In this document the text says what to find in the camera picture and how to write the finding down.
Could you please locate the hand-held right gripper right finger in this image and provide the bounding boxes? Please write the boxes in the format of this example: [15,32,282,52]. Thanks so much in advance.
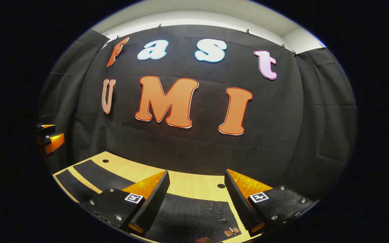
[224,169,317,236]

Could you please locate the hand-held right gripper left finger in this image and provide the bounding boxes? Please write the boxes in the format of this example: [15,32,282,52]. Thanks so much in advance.
[81,170,171,234]

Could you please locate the black jeans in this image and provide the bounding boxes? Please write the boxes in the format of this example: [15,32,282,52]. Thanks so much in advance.
[53,159,243,243]

